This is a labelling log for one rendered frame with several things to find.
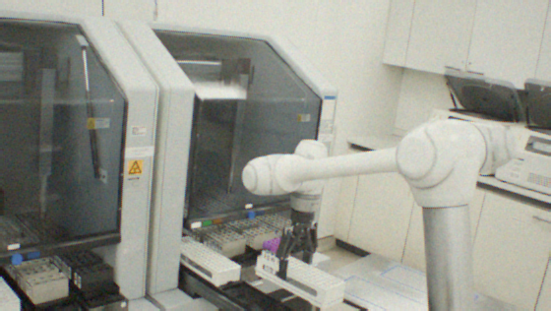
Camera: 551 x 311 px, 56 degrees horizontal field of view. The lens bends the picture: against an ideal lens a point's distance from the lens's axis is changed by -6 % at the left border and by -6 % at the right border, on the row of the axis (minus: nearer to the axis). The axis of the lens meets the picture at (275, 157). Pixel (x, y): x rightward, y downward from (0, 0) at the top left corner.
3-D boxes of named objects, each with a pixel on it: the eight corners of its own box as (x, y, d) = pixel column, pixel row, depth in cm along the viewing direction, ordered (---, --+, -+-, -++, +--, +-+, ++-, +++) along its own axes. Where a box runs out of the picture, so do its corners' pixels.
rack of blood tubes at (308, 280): (254, 273, 180) (256, 256, 178) (275, 267, 187) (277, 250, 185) (323, 309, 160) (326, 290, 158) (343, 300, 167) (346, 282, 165)
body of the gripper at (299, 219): (303, 214, 164) (298, 243, 166) (322, 210, 170) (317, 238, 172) (285, 206, 169) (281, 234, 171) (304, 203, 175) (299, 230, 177)
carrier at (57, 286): (66, 292, 156) (66, 275, 155) (69, 295, 155) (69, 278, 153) (29, 302, 148) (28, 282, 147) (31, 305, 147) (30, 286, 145)
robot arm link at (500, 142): (454, 125, 135) (424, 126, 126) (520, 114, 121) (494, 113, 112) (459, 177, 134) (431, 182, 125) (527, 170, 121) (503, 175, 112)
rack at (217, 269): (165, 256, 197) (166, 240, 195) (187, 251, 204) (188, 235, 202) (216, 289, 177) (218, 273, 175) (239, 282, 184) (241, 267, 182)
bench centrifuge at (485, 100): (415, 156, 386) (431, 67, 372) (457, 152, 429) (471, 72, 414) (485, 178, 348) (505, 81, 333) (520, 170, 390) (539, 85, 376)
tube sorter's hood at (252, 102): (112, 186, 215) (124, 25, 201) (227, 172, 258) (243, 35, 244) (188, 231, 181) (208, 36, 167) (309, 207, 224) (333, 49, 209)
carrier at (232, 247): (241, 251, 206) (243, 236, 205) (245, 253, 205) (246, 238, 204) (217, 257, 198) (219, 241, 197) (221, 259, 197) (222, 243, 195)
